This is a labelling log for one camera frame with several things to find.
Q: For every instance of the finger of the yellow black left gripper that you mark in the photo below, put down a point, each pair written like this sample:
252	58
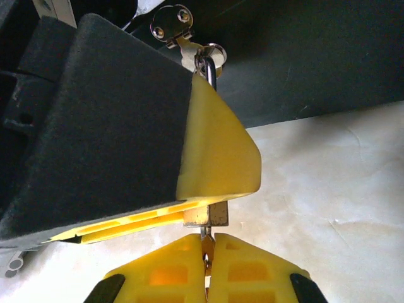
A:
126	224
110	126

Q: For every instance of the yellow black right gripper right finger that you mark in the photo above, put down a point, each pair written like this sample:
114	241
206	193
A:
252	274

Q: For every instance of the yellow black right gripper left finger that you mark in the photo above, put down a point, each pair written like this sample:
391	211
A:
170	271

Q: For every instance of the small brass padlock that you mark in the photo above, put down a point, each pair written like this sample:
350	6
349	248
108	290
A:
217	215

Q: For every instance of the silver box hasp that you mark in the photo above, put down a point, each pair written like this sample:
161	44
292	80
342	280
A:
172	26

